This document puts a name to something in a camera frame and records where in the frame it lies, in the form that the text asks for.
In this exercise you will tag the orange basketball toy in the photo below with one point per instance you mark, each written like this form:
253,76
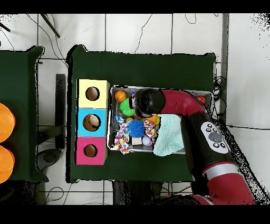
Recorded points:
120,96

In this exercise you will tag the colourful polka dot cloth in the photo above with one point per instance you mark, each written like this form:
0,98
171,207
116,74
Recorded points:
122,141

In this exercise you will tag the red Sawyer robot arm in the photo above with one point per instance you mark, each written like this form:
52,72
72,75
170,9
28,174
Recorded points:
219,186

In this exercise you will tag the clear mesh bin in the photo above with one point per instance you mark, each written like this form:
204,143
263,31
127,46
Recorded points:
112,110

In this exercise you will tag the wooden box with three holes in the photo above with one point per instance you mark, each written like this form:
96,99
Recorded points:
103,135

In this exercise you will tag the green spiky ball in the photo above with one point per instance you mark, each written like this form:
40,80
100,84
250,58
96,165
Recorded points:
125,107

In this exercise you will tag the blue spiky ball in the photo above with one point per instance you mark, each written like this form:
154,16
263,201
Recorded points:
136,128

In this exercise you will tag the mint green waffle cloth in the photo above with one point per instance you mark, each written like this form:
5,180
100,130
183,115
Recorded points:
171,135

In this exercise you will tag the dark green table cloth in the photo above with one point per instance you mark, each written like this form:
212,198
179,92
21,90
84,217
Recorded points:
139,67

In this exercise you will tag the small orange ball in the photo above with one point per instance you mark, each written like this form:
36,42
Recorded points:
201,100

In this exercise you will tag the black upright panel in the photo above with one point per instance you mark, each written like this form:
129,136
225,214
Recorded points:
60,110

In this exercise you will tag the grey floor stand base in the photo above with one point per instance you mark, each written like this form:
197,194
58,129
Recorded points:
49,158

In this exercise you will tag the dark green covered side table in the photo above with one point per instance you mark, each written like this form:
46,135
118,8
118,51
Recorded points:
21,84

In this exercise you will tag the black rod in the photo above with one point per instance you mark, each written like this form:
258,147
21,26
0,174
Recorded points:
4,27
49,25

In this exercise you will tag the orange round bowl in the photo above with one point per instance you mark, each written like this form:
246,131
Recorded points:
5,122
5,165

